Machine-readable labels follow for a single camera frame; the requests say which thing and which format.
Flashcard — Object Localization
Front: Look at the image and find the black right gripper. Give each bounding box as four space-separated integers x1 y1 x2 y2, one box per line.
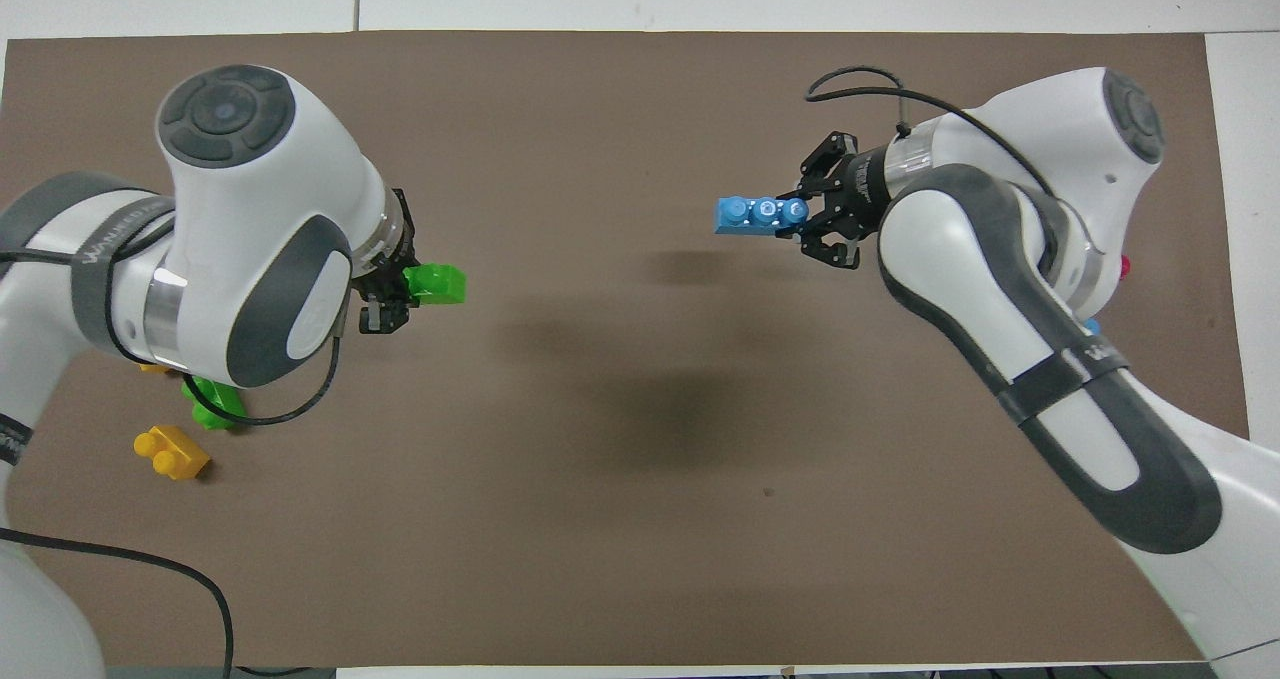
796 130 898 271

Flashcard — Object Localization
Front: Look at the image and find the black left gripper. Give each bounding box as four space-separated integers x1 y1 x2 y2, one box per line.
348 189 422 337

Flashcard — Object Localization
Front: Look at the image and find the green two-stud toy block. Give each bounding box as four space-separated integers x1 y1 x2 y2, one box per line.
181 376 247 432
402 262 469 308

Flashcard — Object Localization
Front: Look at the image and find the brown table mat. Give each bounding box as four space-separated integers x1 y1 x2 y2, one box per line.
0 30 1251 671

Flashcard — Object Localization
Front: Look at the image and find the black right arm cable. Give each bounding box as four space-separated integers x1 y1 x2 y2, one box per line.
804 65 1063 202

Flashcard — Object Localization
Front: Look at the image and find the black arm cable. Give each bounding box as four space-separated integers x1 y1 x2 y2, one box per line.
0 244 344 679
804 65 1063 202

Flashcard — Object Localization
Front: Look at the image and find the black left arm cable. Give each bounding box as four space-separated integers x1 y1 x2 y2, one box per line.
0 244 344 679

